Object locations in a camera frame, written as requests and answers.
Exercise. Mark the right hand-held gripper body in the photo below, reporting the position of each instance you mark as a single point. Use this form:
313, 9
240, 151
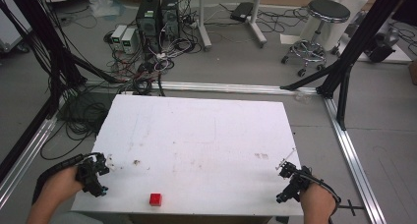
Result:
295, 183

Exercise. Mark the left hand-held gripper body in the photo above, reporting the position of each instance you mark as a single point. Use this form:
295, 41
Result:
89, 176

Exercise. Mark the person's right hand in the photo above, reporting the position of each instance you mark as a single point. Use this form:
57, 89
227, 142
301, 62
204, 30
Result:
317, 199

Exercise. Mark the person's left hand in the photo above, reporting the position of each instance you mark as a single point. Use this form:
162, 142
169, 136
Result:
62, 184

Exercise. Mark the red cube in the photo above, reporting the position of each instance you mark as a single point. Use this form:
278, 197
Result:
155, 199

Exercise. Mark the white power supply unit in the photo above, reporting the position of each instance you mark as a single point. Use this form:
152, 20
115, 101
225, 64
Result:
129, 40
118, 35

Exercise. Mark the white metal table stand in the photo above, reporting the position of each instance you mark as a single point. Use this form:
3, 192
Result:
255, 21

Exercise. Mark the large black computer tower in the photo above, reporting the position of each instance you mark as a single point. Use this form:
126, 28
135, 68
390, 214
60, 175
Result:
148, 22

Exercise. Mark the black and grey machine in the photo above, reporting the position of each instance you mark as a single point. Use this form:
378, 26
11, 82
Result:
382, 45

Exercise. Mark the black round stool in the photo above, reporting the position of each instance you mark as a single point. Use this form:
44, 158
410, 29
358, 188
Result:
324, 12

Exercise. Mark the white floor platform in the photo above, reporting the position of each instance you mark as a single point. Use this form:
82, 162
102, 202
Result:
398, 55

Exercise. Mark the flat black box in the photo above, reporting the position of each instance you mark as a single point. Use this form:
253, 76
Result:
242, 11

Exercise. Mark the clear plastic bag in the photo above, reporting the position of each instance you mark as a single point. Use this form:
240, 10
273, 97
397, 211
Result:
105, 6

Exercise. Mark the small black computer tower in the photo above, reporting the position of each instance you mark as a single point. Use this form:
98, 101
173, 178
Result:
170, 14

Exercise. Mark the long aluminium floor rail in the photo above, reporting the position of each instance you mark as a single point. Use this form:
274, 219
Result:
229, 87

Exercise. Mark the black frame strut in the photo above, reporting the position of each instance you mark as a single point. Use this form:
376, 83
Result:
360, 37

